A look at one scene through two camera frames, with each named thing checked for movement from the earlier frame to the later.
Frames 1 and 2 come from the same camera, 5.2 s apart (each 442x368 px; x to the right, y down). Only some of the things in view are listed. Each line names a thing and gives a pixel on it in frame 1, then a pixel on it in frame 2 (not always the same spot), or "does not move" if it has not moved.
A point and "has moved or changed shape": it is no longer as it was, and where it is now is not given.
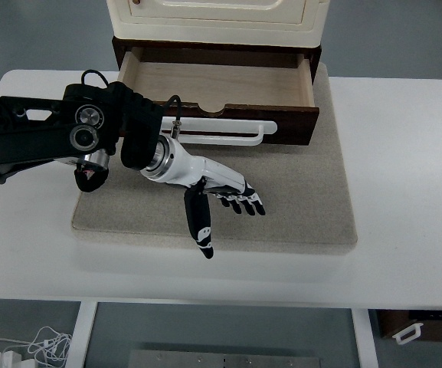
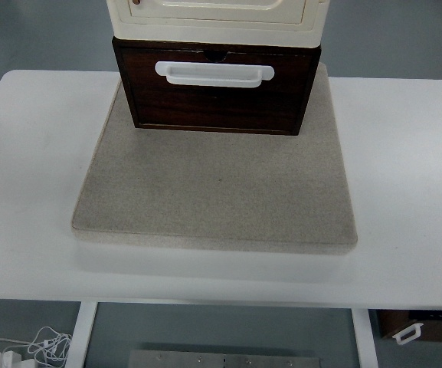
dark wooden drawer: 252,83 has moved or changed shape
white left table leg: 78,346 does not move
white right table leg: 365,338 does not move
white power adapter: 7,359 does not move
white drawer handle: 221,133 -> 214,74
